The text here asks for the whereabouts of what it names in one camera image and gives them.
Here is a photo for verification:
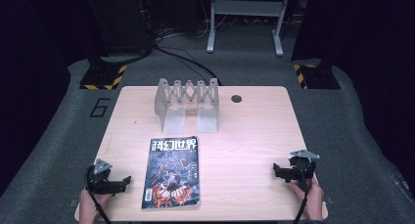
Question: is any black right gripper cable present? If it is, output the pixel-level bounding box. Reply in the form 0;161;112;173
293;164;310;224

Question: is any black base with striped tape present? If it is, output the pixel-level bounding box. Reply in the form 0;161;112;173
78;58;128;91
293;61;342;91

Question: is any black floor cable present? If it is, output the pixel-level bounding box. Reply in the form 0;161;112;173
152;43;223;87

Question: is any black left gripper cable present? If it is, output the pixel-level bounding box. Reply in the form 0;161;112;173
85;164;113;224

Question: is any person's left hand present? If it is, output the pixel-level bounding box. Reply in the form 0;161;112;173
78;187;113;224

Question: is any bundle of thin floor cables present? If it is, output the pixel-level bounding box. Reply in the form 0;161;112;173
140;5;229;41

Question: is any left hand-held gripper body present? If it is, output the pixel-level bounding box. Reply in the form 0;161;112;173
85;158;124;196

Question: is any white metal stand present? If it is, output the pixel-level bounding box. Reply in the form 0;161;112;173
206;0;294;58

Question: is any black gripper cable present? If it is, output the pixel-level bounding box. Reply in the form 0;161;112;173
293;164;310;224
85;164;113;224

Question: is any dark illustrated magazine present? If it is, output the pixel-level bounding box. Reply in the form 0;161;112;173
141;135;202;210

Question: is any grey expandable book rack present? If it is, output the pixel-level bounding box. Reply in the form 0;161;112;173
154;77;220;134

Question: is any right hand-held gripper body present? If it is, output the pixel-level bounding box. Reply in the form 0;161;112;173
286;149;321;193

